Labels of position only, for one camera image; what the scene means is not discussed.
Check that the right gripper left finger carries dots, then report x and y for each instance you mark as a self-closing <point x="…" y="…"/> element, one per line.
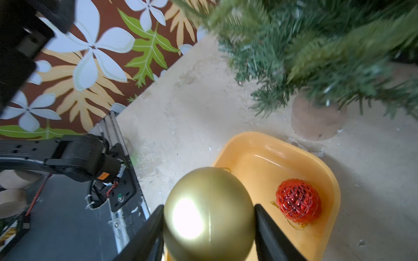
<point x="147" y="244"/>

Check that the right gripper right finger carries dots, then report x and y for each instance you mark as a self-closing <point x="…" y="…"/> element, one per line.
<point x="271" y="242"/>

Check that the gold ball ornament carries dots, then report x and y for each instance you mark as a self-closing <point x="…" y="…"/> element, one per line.
<point x="209" y="216"/>

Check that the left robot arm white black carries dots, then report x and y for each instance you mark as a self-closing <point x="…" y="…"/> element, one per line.
<point x="23" y="36"/>

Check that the black tree pot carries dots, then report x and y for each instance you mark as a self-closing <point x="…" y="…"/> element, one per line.
<point x="313" y="122"/>

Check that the small green christmas tree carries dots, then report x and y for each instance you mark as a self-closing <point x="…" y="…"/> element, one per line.
<point x="336" y="52"/>

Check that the yellow plastic tray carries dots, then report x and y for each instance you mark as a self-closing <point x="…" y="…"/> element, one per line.
<point x="262" y="163"/>

